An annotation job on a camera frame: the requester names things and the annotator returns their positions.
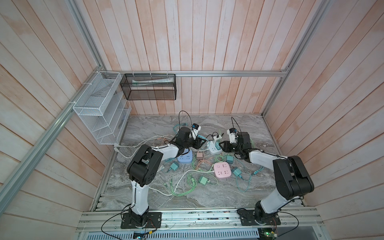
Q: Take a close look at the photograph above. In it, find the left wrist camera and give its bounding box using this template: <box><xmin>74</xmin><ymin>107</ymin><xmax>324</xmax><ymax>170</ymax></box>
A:
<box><xmin>192</xmin><ymin>123</ymin><xmax>201</xmax><ymax>140</ymax></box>

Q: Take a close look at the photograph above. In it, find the green multi-head cable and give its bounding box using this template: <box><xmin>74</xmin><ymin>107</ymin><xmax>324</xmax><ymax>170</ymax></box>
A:
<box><xmin>248</xmin><ymin>136</ymin><xmax>265</xmax><ymax>176</ymax></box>

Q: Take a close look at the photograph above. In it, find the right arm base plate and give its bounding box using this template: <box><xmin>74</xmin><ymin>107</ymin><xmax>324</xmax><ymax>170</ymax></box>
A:
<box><xmin>237</xmin><ymin>208</ymin><xmax>281</xmax><ymax>226</ymax></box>

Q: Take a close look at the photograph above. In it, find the light green usb cable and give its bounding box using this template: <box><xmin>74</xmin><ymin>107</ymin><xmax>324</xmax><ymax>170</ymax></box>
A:
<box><xmin>163</xmin><ymin>152</ymin><xmax>226</xmax><ymax>197</ymax></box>

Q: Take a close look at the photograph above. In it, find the white wire mesh shelf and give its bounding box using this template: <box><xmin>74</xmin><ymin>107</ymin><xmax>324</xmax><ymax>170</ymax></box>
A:
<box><xmin>73</xmin><ymin>72</ymin><xmax>132</xmax><ymax>145</ymax></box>

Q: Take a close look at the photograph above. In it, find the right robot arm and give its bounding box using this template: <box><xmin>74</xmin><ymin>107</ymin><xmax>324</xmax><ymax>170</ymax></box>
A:
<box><xmin>219</xmin><ymin>128</ymin><xmax>315</xmax><ymax>225</ymax></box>

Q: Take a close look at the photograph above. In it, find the teal plug from blue strip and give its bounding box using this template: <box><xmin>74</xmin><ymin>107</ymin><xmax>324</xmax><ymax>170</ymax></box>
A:
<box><xmin>167</xmin><ymin>162</ymin><xmax>179</xmax><ymax>172</ymax></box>

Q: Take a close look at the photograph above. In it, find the green charger plug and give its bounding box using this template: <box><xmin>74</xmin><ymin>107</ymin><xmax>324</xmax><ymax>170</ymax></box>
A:
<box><xmin>199</xmin><ymin>176</ymin><xmax>210</xmax><ymax>186</ymax></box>

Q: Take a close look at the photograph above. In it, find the teal usb cable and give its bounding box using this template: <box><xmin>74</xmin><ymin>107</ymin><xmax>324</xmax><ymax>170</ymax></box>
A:
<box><xmin>173</xmin><ymin>122</ymin><xmax>190</xmax><ymax>134</ymax></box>

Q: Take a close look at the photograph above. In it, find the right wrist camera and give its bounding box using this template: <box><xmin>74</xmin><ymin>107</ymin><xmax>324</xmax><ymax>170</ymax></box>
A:
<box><xmin>227</xmin><ymin>128</ymin><xmax>238</xmax><ymax>144</ymax></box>

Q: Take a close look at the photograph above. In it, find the black mesh basket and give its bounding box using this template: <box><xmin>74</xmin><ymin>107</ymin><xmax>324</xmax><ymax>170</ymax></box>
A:
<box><xmin>120</xmin><ymin>73</ymin><xmax>177</xmax><ymax>101</ymax></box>

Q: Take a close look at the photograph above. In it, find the blue power strip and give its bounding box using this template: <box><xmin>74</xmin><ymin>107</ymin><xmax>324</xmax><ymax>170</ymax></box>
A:
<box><xmin>177</xmin><ymin>149</ymin><xmax>193</xmax><ymax>164</ymax></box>

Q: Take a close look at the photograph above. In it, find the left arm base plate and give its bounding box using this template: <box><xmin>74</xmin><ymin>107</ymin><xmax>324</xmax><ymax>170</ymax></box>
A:
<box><xmin>121</xmin><ymin>212</ymin><xmax>162</xmax><ymax>229</ymax></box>

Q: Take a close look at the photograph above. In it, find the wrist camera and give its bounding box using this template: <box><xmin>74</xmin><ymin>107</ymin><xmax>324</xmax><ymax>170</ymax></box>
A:
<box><xmin>227</xmin><ymin>128</ymin><xmax>238</xmax><ymax>144</ymax></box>
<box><xmin>192</xmin><ymin>123</ymin><xmax>201</xmax><ymax>140</ymax></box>

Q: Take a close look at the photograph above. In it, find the aluminium frame rail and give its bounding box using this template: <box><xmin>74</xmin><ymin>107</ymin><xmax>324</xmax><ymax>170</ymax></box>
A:
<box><xmin>116</xmin><ymin>70</ymin><xmax>288</xmax><ymax>78</ymax></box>

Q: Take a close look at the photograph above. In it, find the teal charger plug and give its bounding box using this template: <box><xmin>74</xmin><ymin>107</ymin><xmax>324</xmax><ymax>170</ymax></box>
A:
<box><xmin>232</xmin><ymin>168</ymin><xmax>243</xmax><ymax>179</ymax></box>
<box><xmin>226</xmin><ymin>155</ymin><xmax>234</xmax><ymax>165</ymax></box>

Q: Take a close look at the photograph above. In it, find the pink power strip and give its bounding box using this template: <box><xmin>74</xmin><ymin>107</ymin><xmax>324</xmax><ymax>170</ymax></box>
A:
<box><xmin>214</xmin><ymin>162</ymin><xmax>232</xmax><ymax>179</ymax></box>

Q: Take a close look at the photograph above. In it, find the white power strip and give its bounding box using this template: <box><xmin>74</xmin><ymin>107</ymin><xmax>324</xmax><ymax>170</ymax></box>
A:
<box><xmin>208</xmin><ymin>135</ymin><xmax>223</xmax><ymax>155</ymax></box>

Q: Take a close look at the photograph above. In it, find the white power cord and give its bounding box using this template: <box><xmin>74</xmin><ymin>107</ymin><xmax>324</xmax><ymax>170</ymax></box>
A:
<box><xmin>113</xmin><ymin>134</ymin><xmax>215</xmax><ymax>197</ymax></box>

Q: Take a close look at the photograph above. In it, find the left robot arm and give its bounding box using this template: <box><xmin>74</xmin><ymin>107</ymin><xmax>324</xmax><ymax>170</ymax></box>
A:
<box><xmin>127</xmin><ymin>124</ymin><xmax>207</xmax><ymax>218</ymax></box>

